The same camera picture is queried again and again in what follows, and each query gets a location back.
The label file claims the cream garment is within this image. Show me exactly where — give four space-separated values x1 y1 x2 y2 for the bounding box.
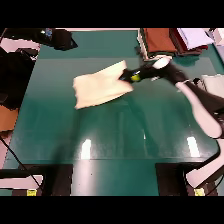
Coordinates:
72 59 135 111

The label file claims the black cable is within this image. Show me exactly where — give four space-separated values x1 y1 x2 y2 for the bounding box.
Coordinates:
0 135 45 196
185 139 224 176

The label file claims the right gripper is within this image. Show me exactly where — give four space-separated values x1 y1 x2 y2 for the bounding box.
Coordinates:
119 67 144 84

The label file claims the brown garment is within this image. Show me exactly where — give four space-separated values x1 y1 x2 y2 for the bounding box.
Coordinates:
143 28 178 55

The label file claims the white garment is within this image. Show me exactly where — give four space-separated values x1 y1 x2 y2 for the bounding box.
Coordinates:
176 28 215 51
200 73 224 99

